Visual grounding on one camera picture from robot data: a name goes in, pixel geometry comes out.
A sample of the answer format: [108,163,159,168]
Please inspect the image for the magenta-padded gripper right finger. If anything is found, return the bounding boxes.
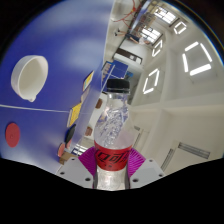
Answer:
[126,148,166,190]

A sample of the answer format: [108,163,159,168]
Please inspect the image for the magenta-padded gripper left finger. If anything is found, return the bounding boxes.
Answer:
[55,147,98,189]

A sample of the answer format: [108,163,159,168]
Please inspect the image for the clear bottle with red label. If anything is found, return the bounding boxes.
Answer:
[93,78,135,191]

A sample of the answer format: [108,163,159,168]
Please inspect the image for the tall black-framed window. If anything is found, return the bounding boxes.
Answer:
[71,143,88,157]

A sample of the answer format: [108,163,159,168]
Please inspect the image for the brown chair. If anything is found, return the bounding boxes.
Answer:
[84,125,93,137]
[95,98,104,110]

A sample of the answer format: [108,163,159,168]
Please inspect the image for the ceiling air conditioner unit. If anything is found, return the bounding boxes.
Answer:
[161,141,212,171]

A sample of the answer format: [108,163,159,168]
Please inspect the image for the thin grey booklet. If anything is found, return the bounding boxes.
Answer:
[80,87,91,103]

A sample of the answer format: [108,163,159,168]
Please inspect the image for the flat round red coaster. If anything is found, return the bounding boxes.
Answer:
[4,122,21,148]

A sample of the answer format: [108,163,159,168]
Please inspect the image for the blue and yellow book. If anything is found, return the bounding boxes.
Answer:
[82,70,95,92]

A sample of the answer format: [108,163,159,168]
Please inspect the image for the white mug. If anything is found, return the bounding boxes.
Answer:
[10,54,49,103]

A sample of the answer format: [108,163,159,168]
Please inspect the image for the dark door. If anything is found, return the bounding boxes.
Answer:
[114,47,144,64]

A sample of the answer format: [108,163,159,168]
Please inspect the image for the ceiling lights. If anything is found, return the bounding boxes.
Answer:
[142,21,213,95]

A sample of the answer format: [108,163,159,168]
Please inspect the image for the blue table with red legs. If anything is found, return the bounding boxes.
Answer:
[111,0,141,24]

